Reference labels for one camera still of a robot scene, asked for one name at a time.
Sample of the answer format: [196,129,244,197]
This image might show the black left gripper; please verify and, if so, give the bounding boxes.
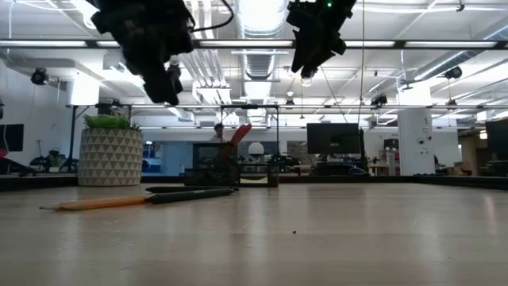
[90,0,195,106]

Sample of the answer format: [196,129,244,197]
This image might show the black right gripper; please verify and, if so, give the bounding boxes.
[286,0,358,79]

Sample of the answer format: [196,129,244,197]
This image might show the red handled scissors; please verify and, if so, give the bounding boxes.
[220,123,253,172]

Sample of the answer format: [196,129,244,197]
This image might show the black mesh desk organizer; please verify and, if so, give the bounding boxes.
[184,142,279,188]

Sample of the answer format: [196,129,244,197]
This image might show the plain black pen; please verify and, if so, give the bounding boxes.
[144,184,240,194]

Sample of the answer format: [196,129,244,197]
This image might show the black pen with white print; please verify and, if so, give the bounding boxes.
[144,187,235,205]

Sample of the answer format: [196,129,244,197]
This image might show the yellow pencil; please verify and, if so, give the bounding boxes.
[39,195,150,211]

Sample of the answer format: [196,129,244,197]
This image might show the background office desk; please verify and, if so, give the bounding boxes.
[289,154,398,176]

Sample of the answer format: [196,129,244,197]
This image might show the person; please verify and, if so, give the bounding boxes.
[209,122,226,144]

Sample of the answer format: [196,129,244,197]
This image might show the green artificial grass plant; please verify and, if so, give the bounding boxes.
[82,113,140,132]

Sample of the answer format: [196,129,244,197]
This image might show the black computer monitor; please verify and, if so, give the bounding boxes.
[484,118,508,162]
[306,122,363,156]
[0,123,25,153]

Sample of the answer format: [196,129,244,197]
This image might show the plain white pillar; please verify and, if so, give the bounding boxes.
[65,75,100,106]

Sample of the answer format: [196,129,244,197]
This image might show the white geometric planter pot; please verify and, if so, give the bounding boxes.
[77,127,144,187]

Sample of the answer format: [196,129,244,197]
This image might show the black and red device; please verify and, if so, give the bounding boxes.
[0,147,37,178]

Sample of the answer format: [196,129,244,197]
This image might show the silver ventilation duct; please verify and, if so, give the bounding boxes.
[233,0,290,80]

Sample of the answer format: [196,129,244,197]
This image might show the thin hanging cable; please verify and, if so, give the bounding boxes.
[356,0,366,125]

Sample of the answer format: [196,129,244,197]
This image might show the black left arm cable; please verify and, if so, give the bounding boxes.
[189,0,235,33]

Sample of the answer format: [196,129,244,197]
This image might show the black overhead frame bar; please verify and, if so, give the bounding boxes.
[0,38,508,51]

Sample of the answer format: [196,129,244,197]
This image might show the white pillar with wall boxes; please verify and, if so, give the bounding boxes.
[398,109,436,176]

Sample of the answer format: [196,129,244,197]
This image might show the black table edge rail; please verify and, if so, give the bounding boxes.
[0,173,508,192]

